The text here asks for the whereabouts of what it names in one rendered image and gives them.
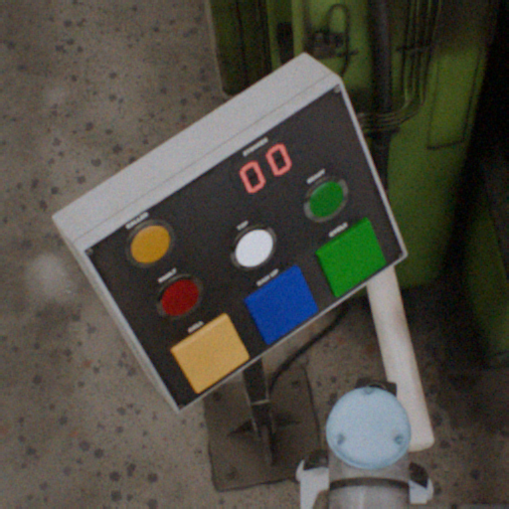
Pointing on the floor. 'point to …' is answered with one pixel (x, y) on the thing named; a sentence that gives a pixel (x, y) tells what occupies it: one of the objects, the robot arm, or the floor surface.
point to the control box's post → (254, 385)
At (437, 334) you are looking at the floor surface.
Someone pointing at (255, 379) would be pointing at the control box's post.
